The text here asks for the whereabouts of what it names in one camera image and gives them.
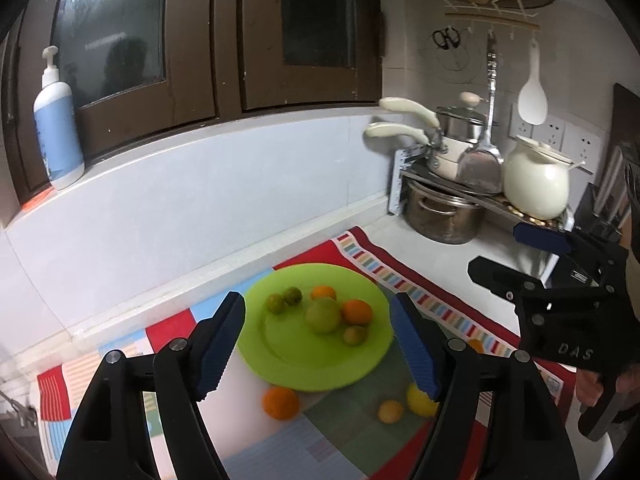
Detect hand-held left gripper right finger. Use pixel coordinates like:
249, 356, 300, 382
390, 291, 581, 480

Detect colourful patchwork tablecloth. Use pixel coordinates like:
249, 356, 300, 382
37, 226, 576, 480

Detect dark wooden window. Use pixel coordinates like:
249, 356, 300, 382
220, 0, 386, 113
0, 0, 236, 221

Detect white ceramic pot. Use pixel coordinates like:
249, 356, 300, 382
502, 135, 587, 221

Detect white pot shelf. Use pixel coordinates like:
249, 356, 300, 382
387, 147, 576, 281

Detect green apple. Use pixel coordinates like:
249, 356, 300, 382
305, 296, 343, 335

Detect white blue pump bottle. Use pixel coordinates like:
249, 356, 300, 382
34, 46, 85, 191

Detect white rice paddle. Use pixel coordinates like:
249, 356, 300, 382
517, 37, 548, 126

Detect white wall socket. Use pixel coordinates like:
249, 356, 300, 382
510, 105, 602, 173

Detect person's right hand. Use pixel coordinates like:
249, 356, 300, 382
574, 364, 640, 425

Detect large orange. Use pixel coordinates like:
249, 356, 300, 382
341, 299, 374, 326

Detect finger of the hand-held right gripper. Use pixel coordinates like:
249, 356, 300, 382
513, 223, 628, 288
467, 256, 551, 317

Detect wire trivet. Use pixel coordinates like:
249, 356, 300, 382
425, 35, 482, 86

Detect green plate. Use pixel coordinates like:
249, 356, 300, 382
235, 263, 392, 392

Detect steel saucepan with lid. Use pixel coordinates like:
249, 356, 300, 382
378, 91, 496, 143

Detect brown cutting board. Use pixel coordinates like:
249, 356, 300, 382
611, 82, 640, 171

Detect wooden hook rail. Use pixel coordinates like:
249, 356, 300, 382
445, 10, 541, 30

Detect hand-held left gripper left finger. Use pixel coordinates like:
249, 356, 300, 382
56, 290, 247, 480

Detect metal spatula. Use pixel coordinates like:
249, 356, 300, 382
457, 35, 503, 194

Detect steel stockpot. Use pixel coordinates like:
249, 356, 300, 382
402, 180, 487, 245

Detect black hanging scissors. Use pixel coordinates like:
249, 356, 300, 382
432, 27, 463, 50

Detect white saucepan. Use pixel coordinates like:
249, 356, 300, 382
364, 122, 472, 181

